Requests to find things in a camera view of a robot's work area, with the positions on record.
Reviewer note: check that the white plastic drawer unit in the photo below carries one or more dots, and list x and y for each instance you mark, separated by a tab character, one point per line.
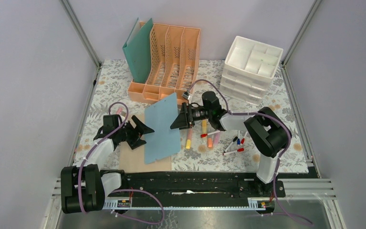
249	69

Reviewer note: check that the light blue folder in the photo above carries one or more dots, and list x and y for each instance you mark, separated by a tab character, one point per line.
164	141

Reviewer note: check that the blue cap marker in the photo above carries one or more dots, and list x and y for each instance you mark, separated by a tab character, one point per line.
238	138

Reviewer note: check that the green folder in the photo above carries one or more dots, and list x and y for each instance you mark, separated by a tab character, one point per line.
137	52

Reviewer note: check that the floral table cloth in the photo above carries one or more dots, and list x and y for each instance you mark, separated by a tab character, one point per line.
111	94

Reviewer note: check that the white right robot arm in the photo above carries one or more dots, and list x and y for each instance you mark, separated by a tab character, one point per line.
268	133

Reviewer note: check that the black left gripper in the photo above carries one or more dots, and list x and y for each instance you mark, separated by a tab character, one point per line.
140	129

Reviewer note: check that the black cap marker right group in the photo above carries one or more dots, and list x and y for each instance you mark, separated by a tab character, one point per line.
230	144

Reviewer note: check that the tan kraft folder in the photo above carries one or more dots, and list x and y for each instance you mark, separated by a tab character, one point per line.
132	161

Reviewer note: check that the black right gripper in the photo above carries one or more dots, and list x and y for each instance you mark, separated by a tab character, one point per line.
185	119

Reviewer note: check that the red cap marker on highlighters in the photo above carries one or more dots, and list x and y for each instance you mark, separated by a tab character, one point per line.
210	133

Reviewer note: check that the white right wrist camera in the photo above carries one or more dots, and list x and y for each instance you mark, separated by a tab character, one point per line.
186	95

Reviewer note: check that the red cap marker upper right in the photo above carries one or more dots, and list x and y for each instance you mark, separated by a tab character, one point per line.
243	138

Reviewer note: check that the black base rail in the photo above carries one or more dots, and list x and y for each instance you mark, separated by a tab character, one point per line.
192	189

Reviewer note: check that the orange plastic file organizer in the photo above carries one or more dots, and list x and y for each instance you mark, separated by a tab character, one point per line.
175	52

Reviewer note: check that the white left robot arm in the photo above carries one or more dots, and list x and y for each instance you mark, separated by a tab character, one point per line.
85	185

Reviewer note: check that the red cap marker lowest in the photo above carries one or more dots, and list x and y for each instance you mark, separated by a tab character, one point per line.
234	151

